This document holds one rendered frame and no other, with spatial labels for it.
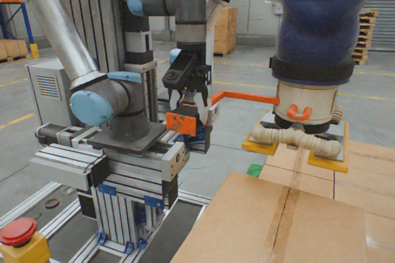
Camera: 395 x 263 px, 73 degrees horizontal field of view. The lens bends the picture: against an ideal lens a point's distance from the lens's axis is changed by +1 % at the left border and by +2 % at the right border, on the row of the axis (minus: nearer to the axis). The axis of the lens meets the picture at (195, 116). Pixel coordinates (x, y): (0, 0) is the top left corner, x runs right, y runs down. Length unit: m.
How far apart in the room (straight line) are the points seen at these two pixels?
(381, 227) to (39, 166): 1.48
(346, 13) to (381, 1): 9.79
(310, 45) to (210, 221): 0.53
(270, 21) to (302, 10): 9.74
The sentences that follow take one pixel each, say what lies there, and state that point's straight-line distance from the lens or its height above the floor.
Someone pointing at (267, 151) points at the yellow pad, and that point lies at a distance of 0.82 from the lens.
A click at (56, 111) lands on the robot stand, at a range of 1.38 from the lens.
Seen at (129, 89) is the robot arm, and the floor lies 1.23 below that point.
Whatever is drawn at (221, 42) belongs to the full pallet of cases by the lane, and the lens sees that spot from 8.10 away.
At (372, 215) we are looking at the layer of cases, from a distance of 1.61.
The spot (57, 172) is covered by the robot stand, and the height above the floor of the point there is 0.93.
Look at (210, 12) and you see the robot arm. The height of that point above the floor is 1.44.
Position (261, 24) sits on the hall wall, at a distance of 10.56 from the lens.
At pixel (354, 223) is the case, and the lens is 0.87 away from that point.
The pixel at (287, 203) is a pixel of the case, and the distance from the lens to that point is 0.86.
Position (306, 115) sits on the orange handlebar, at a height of 1.21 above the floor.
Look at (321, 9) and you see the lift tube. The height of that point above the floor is 1.47.
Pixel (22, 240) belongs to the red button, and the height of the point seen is 1.03.
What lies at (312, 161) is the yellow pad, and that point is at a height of 1.09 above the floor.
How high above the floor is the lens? 1.49
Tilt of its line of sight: 23 degrees down
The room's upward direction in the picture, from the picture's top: straight up
